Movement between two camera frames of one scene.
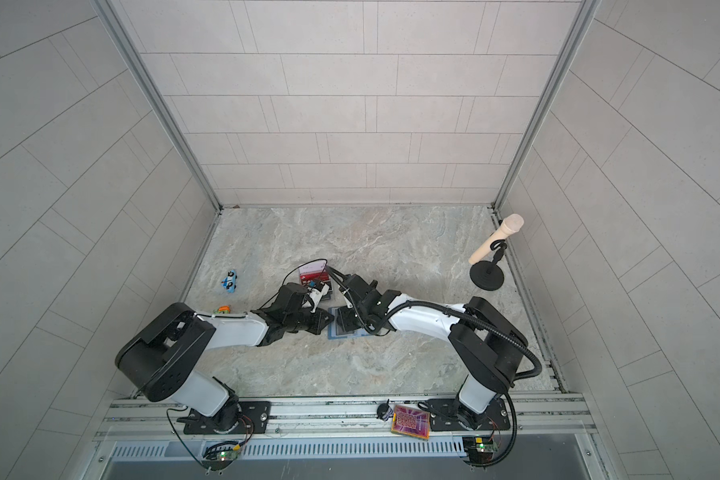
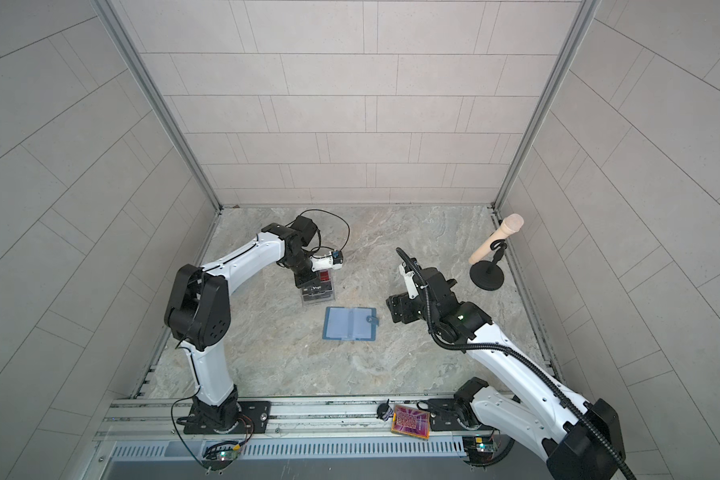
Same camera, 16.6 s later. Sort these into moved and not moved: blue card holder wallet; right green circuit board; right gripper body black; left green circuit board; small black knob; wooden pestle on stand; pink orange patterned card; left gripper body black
Moved: right gripper body black; left gripper body black
Not moved: blue card holder wallet; wooden pestle on stand; right green circuit board; pink orange patterned card; small black knob; left green circuit board
